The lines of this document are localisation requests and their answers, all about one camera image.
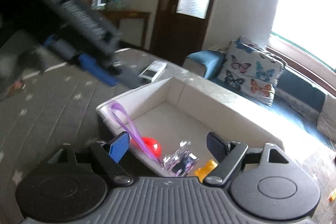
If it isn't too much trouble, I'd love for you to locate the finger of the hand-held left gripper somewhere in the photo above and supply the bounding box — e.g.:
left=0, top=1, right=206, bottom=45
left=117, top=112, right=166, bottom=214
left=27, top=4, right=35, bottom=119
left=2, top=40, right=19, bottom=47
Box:
left=43, top=34, right=80, bottom=62
left=76, top=54, right=143, bottom=88

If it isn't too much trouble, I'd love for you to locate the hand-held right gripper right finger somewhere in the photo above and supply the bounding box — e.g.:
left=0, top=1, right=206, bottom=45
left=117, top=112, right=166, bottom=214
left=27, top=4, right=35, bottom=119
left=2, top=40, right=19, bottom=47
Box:
left=203, top=132, right=290, bottom=186

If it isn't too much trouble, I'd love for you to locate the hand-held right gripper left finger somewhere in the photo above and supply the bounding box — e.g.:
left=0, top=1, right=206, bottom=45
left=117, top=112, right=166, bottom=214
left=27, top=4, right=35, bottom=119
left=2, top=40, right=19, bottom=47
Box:
left=47, top=132, right=133, bottom=186

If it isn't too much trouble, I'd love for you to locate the large orange rubber duck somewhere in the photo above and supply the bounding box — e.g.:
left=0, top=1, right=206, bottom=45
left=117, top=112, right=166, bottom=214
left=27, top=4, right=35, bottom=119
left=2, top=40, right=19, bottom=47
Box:
left=194, top=159, right=218, bottom=178

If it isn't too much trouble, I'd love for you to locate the red half apple toy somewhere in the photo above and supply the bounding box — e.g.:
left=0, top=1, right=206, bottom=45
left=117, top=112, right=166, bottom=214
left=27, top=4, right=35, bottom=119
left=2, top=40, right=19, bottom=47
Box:
left=130, top=136, right=162, bottom=159

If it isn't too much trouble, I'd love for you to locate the grey cardboard box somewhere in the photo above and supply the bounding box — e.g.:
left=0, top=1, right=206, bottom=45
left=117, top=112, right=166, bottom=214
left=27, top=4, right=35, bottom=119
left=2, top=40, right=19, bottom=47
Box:
left=96, top=77, right=285, bottom=178

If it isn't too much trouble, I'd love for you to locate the clear purple pouch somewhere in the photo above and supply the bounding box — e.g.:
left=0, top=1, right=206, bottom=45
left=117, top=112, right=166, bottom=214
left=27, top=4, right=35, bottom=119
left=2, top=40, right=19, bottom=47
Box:
left=110, top=102, right=198, bottom=178

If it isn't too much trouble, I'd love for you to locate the small white electronic device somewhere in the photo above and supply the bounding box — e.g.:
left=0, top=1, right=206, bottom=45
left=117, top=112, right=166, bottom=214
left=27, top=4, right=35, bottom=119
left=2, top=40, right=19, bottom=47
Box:
left=138, top=61, right=168, bottom=83

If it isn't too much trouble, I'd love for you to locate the wooden sideboard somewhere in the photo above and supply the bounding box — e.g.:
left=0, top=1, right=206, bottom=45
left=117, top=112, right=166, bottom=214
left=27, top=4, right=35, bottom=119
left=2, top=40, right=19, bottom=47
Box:
left=100, top=10, right=152, bottom=50

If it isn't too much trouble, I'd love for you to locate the large butterfly print pillow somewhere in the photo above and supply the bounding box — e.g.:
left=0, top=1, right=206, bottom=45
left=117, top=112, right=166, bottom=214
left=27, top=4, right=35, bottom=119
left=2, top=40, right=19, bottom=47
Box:
left=217, top=40, right=287, bottom=106

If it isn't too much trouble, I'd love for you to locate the brown wooden door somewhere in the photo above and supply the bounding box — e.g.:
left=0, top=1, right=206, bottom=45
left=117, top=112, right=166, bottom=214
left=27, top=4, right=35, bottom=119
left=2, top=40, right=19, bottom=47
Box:
left=149, top=0, right=225, bottom=66

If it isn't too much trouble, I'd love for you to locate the blue sofa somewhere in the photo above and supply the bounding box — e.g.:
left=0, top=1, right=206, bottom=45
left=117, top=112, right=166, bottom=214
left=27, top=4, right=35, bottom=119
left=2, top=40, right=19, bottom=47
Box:
left=183, top=49, right=336, bottom=149

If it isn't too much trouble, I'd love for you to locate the small butterfly print pillow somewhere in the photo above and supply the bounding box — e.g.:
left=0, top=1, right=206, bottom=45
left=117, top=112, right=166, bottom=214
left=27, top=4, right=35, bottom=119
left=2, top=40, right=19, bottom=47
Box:
left=236, top=35, right=264, bottom=49

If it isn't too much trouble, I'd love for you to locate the white cushion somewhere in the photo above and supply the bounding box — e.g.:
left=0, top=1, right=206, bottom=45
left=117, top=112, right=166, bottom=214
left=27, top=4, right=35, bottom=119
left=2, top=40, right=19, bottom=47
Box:
left=316, top=94, right=336, bottom=142

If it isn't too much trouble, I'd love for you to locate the window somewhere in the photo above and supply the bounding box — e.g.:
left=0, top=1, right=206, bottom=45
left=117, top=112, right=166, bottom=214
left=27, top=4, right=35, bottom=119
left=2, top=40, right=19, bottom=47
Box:
left=270, top=0, right=336, bottom=70

